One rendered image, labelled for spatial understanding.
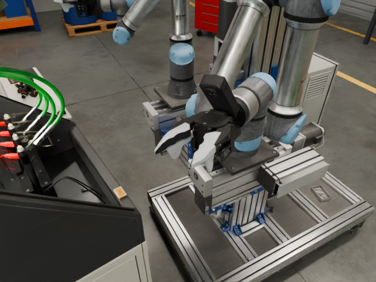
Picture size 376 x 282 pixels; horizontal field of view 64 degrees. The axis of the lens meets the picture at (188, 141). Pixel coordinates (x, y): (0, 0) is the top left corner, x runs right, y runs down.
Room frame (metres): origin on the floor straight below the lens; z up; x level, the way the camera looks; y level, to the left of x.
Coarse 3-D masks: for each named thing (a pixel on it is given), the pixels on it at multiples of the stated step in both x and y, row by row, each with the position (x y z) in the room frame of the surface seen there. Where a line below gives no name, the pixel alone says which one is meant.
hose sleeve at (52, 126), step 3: (51, 123) 0.85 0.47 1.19; (48, 126) 0.85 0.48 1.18; (51, 126) 0.84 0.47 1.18; (54, 126) 0.85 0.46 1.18; (48, 129) 0.84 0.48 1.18; (51, 129) 0.84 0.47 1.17; (45, 132) 0.83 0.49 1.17; (48, 132) 0.83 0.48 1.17; (42, 135) 0.82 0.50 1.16; (45, 135) 0.83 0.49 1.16; (39, 138) 0.82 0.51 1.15; (42, 138) 0.82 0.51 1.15; (39, 141) 0.81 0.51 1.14; (42, 141) 0.82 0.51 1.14
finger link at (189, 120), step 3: (186, 117) 0.50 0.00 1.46; (189, 117) 0.49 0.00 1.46; (180, 120) 0.49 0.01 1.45; (183, 120) 0.49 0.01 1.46; (186, 120) 0.48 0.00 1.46; (189, 120) 0.48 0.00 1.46; (177, 123) 0.48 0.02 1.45; (180, 123) 0.48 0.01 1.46; (183, 123) 0.47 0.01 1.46; (189, 123) 0.47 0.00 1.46; (192, 123) 0.48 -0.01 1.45; (174, 126) 0.46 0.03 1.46; (192, 126) 0.47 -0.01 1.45; (171, 129) 0.46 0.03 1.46
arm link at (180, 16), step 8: (176, 0) 1.45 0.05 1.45; (184, 0) 1.45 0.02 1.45; (176, 8) 1.45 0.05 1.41; (184, 8) 1.45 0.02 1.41; (176, 16) 1.45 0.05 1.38; (184, 16) 1.45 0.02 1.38; (176, 24) 1.45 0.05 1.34; (184, 24) 1.45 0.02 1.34; (176, 32) 1.45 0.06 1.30; (184, 32) 1.45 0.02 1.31; (176, 40) 1.44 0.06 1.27; (184, 40) 1.44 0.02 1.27
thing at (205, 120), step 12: (240, 108) 0.53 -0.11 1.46; (192, 120) 0.48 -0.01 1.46; (204, 120) 0.47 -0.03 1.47; (216, 120) 0.47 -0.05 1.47; (228, 120) 0.47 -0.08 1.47; (240, 120) 0.52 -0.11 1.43; (192, 132) 0.47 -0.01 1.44; (204, 132) 0.46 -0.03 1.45; (240, 132) 0.53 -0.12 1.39; (192, 144) 0.47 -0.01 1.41; (228, 144) 0.46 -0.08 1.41; (228, 156) 0.45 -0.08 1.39
